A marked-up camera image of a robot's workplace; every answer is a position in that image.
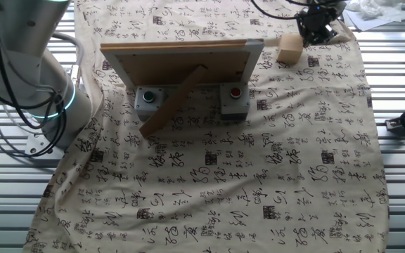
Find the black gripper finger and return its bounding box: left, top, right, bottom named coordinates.
left=301, top=28, right=321, bottom=48
left=320, top=22, right=339, bottom=45

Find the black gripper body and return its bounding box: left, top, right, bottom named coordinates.
left=295, top=0, right=346, bottom=36

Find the light wooden block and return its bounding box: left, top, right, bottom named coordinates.
left=276, top=32, right=304, bottom=65

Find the grey push-button box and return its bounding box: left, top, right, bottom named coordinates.
left=219, top=82, right=251, bottom=121

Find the crumpled white tissue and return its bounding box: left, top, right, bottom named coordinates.
left=346, top=0, right=388, bottom=19

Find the white paper sheet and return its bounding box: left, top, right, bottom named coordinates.
left=342, top=6, right=405, bottom=32

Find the beige calligraphy print cloth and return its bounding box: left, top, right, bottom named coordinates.
left=22, top=0, right=390, bottom=253

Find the grey green-button box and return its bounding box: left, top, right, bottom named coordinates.
left=134, top=86, right=167, bottom=122

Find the silver base mounting plate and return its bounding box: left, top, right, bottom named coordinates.
left=24, top=132, right=55, bottom=157

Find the wooden picture frame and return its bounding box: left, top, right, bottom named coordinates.
left=99, top=38, right=265, bottom=140

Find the grey base cable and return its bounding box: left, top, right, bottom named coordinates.
left=49, top=31, right=85, bottom=89

